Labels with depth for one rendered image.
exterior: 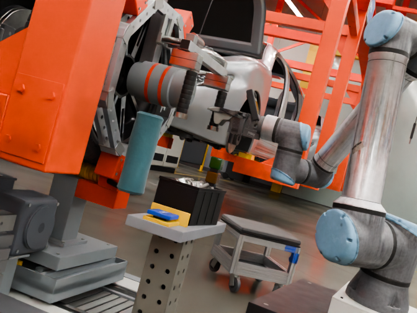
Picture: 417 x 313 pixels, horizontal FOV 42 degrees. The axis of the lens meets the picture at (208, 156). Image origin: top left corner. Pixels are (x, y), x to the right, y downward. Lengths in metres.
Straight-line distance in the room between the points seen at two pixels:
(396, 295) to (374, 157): 0.42
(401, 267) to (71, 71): 1.07
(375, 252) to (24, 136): 0.98
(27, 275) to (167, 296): 0.47
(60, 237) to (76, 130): 0.63
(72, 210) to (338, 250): 0.94
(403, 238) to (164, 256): 0.69
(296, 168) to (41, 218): 0.85
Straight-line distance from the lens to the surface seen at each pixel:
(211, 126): 1.96
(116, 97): 1.93
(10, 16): 2.13
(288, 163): 1.87
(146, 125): 1.71
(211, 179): 1.83
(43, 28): 1.44
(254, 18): 5.33
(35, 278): 1.82
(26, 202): 1.65
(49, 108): 1.37
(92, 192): 1.91
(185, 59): 1.66
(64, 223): 1.97
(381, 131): 1.59
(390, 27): 1.63
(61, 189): 1.97
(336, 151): 1.90
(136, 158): 1.71
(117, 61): 1.67
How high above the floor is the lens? 0.68
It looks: 1 degrees down
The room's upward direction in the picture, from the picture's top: 15 degrees clockwise
